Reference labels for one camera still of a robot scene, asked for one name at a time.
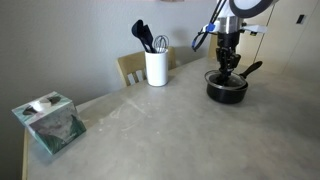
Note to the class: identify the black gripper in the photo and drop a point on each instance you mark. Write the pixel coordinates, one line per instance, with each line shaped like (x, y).
(228, 41)

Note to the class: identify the glass lid with black knob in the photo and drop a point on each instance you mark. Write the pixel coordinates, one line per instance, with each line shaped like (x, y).
(238, 81)

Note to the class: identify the cream cabinet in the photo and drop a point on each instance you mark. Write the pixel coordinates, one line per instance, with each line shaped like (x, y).
(286, 43)

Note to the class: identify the white utensil holder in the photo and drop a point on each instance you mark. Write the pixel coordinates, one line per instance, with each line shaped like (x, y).
(156, 70)

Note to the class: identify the metal whisk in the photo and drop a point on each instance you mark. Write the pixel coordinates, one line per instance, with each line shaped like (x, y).
(160, 41)

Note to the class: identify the black kitchen spatula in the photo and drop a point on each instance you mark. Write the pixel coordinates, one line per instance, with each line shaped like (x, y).
(149, 35)

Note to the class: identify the black kitchen utensils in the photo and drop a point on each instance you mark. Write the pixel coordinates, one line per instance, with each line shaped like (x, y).
(138, 30)

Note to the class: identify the green patterned tissue box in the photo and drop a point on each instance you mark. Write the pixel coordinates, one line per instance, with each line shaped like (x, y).
(53, 126)

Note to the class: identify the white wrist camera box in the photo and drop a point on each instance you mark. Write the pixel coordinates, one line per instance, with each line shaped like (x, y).
(255, 28)

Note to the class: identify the black wall switch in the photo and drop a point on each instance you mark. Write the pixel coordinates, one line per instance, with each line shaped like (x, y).
(300, 19)

